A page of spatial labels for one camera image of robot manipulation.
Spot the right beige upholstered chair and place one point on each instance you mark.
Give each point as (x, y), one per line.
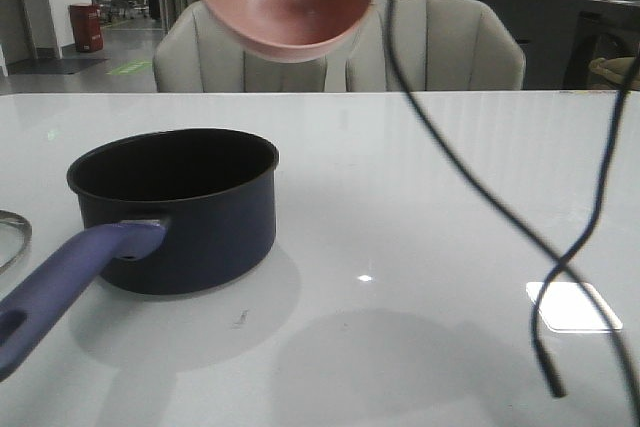
(441, 45)

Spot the beige upholstered chair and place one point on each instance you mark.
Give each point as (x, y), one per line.
(441, 45)
(198, 56)

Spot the left beige upholstered chair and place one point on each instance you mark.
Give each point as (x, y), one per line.
(198, 56)

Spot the dark blue saucepan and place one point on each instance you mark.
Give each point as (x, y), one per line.
(164, 213)

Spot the red trash bin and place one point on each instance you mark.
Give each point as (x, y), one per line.
(85, 22)

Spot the dark floor mat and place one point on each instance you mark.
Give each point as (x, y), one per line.
(52, 66)

